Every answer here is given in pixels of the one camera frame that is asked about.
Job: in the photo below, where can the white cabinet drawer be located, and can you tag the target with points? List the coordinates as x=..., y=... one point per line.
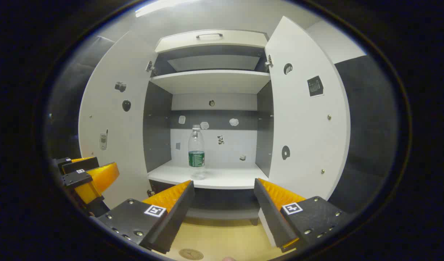
x=211, y=41

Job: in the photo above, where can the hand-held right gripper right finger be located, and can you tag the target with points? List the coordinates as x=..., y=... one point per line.
x=267, y=210

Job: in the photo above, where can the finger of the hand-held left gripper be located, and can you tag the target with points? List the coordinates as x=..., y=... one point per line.
x=80, y=166
x=98, y=179

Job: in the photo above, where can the white cabinet door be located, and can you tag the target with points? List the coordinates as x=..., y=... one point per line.
x=301, y=123
x=113, y=119

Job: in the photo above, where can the round brown coaster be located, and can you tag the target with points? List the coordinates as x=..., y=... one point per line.
x=191, y=254

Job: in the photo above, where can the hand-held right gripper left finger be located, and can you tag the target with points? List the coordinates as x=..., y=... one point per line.
x=178, y=206

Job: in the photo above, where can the clear plastic bottle green label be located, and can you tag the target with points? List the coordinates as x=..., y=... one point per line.
x=196, y=157

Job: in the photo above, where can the metal door hinge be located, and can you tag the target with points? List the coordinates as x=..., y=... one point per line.
x=268, y=61
x=150, y=193
x=149, y=66

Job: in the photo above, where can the black backdrop cloth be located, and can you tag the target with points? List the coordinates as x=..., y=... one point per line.
x=370, y=127

